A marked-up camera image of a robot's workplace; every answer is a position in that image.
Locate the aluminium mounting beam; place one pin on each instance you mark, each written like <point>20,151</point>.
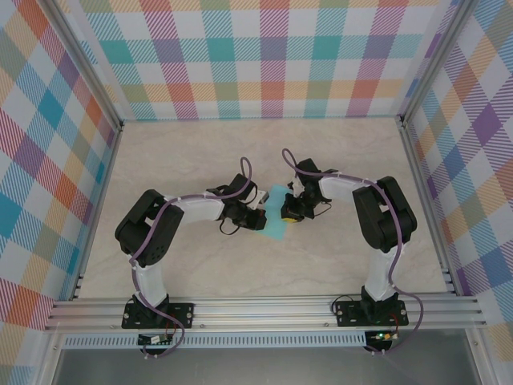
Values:
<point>260,313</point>

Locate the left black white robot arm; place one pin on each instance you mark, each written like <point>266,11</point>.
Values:
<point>148,236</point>

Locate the aluminium corner post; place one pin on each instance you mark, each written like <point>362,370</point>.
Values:
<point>82,60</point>
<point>433,60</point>

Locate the aluminium frame leg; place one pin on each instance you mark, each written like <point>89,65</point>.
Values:
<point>50,357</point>
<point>479,357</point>

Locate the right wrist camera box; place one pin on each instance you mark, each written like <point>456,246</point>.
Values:
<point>296,187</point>

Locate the light blue paper sheet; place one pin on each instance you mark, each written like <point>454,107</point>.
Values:
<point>274,224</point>

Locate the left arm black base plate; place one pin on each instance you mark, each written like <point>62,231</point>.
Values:
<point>180,309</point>

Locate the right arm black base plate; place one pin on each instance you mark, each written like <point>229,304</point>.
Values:
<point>346,314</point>

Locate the aluminium side rail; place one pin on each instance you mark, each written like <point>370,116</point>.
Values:
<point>425,200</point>
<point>100,202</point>

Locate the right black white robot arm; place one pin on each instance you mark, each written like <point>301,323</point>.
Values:
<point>384,224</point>

